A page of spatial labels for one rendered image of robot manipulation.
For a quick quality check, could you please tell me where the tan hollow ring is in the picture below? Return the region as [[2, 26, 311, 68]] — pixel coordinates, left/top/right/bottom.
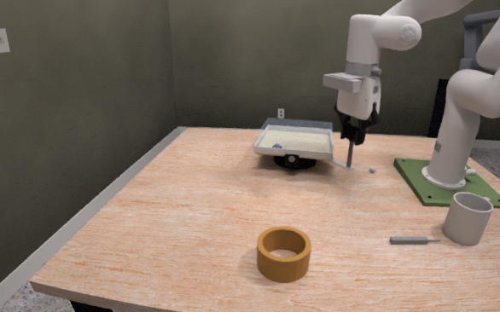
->
[[257, 226, 311, 283]]

